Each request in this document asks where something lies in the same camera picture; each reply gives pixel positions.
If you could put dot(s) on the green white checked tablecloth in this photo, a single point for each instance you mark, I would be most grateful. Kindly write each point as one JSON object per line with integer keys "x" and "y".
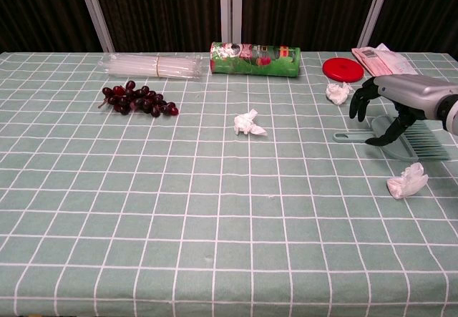
{"x": 214, "y": 224}

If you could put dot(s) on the dark red grape bunch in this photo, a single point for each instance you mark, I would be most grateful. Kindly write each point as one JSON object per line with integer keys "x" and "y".
{"x": 136, "y": 100}

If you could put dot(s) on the red round plastic lid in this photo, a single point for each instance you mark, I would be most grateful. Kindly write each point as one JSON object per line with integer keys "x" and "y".
{"x": 341, "y": 69}

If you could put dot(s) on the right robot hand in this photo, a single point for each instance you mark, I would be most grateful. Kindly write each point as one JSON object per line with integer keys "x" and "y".
{"x": 411, "y": 91}

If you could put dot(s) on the pink white plastic packet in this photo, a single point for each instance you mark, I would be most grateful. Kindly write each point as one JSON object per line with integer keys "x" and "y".
{"x": 383, "y": 61}

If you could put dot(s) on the white metal frame post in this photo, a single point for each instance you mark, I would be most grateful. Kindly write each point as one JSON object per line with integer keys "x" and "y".
{"x": 230, "y": 9}
{"x": 375, "y": 9}
{"x": 94, "y": 9}

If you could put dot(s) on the clear pack of white straws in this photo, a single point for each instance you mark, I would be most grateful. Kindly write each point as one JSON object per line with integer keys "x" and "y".
{"x": 150, "y": 66}

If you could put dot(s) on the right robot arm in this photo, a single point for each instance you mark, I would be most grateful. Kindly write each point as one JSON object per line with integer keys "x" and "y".
{"x": 452, "y": 116}

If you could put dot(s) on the green chips can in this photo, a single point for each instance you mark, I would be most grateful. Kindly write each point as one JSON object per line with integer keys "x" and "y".
{"x": 250, "y": 63}

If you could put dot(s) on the light green hand brush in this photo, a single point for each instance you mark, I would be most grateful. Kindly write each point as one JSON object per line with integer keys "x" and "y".
{"x": 426, "y": 145}

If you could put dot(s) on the dark brown pleated curtain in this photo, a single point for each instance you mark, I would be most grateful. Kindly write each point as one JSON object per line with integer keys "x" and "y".
{"x": 304, "y": 9}
{"x": 35, "y": 9}
{"x": 429, "y": 9}
{"x": 161, "y": 9}

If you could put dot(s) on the tissue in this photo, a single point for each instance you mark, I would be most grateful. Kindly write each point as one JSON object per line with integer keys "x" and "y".
{"x": 245, "y": 122}
{"x": 406, "y": 184}
{"x": 336, "y": 94}

